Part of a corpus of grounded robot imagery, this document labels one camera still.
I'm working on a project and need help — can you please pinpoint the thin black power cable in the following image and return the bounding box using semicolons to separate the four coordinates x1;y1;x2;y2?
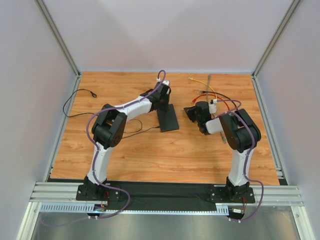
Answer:
62;89;161;139

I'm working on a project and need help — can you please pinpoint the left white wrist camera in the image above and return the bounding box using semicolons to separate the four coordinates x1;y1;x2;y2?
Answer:
156;78;170;86

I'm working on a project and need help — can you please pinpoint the grey ethernet cable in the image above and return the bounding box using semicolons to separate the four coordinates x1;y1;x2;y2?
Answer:
205;73;227;144

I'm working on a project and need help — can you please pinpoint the yellow ethernet cable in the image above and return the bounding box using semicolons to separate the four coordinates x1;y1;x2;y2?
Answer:
187;76;218;101

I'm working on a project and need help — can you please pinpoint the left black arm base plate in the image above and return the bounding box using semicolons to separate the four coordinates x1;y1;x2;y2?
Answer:
75;184;121;202

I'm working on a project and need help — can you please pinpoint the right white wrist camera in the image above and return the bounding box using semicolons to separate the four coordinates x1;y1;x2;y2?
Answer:
208;99;218;115

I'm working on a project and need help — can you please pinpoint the black network switch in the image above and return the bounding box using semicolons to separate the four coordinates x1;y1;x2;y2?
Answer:
156;104;180;133

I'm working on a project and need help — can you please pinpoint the black ethernet cable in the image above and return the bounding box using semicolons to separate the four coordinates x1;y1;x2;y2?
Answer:
199;90;242;109

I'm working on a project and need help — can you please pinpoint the red ethernet cable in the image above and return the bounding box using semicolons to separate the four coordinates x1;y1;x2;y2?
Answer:
191;94;237;111

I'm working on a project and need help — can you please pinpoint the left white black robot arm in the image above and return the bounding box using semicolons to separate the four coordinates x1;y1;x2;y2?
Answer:
83;79;171;190

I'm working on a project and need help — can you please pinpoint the black cloth strip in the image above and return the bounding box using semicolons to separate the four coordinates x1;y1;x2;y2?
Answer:
47;177;288;211

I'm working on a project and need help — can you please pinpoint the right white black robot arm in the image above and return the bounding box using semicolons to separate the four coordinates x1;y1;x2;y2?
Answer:
183;99;261;200

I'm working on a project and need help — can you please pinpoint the aluminium front frame rail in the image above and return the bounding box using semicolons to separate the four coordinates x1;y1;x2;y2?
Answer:
29;182;304;207

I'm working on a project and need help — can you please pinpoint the slotted grey cable duct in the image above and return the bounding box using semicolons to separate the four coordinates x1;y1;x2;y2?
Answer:
39;202;229;216

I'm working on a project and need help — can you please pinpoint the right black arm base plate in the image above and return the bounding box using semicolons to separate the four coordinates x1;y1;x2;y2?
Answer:
209;185;256;204

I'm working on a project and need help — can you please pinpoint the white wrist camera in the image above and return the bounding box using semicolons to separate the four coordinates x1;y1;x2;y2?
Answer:
156;78;170;86
208;99;218;115

